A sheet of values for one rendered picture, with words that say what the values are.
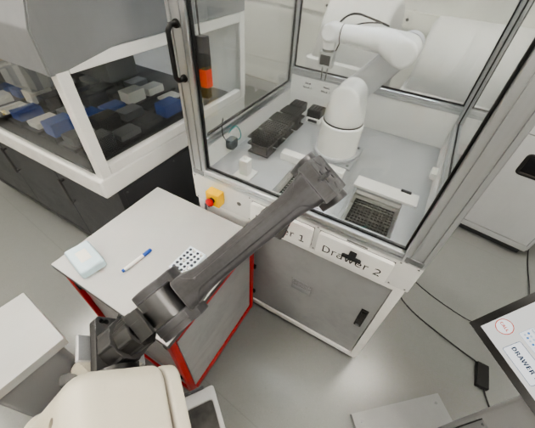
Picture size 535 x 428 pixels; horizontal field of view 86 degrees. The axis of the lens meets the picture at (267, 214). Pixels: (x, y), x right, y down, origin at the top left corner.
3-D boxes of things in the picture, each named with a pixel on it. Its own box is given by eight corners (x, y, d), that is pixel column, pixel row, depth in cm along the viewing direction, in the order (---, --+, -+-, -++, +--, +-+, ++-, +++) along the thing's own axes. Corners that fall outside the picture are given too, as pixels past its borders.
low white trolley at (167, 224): (196, 402, 148) (166, 346, 95) (113, 340, 168) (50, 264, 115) (255, 311, 185) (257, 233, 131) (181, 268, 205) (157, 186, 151)
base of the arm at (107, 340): (89, 320, 55) (90, 385, 47) (117, 295, 53) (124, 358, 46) (128, 325, 61) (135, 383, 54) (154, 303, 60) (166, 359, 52)
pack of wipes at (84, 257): (108, 265, 116) (104, 258, 112) (84, 280, 110) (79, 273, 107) (90, 244, 122) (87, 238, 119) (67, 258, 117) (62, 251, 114)
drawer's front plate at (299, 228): (308, 248, 119) (312, 230, 112) (250, 221, 129) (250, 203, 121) (310, 245, 121) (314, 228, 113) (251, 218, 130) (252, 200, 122)
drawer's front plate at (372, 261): (384, 283, 109) (394, 266, 102) (314, 250, 119) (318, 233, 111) (385, 279, 110) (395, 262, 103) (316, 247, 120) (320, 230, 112)
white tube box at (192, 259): (186, 281, 112) (184, 276, 109) (170, 272, 115) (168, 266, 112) (206, 260, 120) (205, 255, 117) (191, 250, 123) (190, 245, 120)
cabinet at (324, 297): (355, 365, 165) (411, 295, 108) (211, 284, 198) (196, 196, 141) (391, 253, 224) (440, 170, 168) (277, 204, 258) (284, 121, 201)
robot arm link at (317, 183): (319, 137, 45) (361, 186, 45) (315, 151, 59) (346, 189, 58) (121, 306, 51) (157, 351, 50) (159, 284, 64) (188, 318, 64)
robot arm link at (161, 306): (116, 323, 51) (135, 347, 50) (156, 290, 49) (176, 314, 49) (145, 303, 60) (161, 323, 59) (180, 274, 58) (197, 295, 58)
